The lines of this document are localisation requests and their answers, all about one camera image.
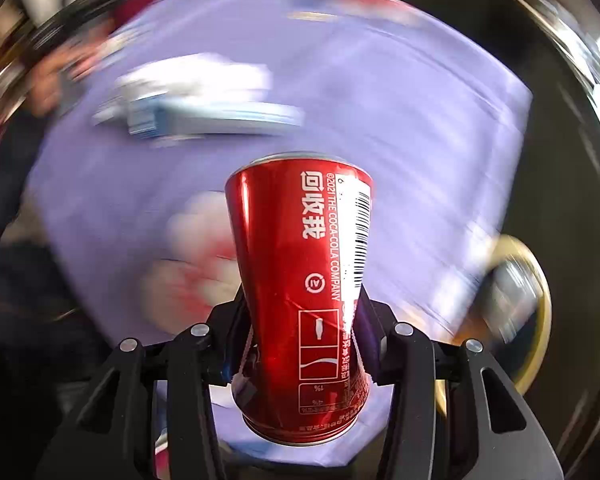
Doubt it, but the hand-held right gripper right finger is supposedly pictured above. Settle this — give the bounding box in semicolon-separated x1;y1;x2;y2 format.
355;290;566;480

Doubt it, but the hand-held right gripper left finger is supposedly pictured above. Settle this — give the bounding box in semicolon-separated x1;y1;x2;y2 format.
40;285;253;480

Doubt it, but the red soda can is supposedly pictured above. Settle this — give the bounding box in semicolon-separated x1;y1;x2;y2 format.
224;152;376;448

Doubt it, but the yellow rimmed trash bin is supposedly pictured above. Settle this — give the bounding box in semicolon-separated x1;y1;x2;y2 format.
460;235;553;396

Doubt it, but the purple floral tablecloth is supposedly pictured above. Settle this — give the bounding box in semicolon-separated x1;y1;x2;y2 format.
25;0;536;466

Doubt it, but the blue and white box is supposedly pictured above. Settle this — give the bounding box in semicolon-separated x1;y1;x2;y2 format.
92;97;303;141

